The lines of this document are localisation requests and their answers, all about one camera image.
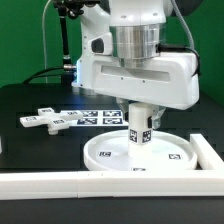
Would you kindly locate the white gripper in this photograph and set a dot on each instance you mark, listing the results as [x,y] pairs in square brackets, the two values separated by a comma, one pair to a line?
[167,80]

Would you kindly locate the white round table top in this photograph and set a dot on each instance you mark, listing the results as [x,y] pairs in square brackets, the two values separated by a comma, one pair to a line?
[111,152]

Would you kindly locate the white cross-shaped table base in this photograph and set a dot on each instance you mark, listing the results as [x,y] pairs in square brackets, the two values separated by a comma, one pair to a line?
[54,121]

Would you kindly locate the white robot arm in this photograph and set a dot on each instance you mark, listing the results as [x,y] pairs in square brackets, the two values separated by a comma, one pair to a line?
[124,55]

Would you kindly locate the white marker sheet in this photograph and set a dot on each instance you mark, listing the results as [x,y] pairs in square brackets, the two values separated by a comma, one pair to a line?
[100,118]

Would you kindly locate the white L-shaped fence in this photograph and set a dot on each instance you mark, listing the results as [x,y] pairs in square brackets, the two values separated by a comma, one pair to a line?
[207,181]

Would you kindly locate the black camera stand pole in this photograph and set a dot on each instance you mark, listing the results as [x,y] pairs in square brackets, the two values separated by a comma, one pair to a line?
[72,9]

